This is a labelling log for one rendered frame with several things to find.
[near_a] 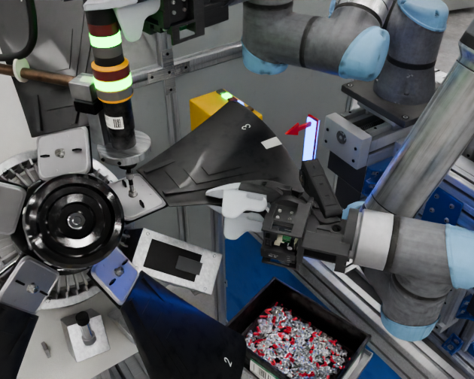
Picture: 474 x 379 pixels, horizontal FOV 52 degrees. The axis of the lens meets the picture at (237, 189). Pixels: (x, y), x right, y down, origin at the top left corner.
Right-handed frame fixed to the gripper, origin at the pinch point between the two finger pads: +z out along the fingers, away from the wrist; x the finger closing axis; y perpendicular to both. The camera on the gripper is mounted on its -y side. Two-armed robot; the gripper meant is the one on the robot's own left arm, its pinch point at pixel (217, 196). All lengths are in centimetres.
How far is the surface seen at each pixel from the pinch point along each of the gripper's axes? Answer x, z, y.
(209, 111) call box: 14.5, 16.1, -37.9
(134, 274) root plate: 7.8, 9.5, 11.2
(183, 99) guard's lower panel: 38, 39, -73
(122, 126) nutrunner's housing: -13.7, 10.1, 4.0
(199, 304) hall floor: 124, 34, -50
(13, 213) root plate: -5.2, 22.5, 14.5
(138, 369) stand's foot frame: 111, 42, -13
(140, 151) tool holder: -10.1, 8.4, 4.0
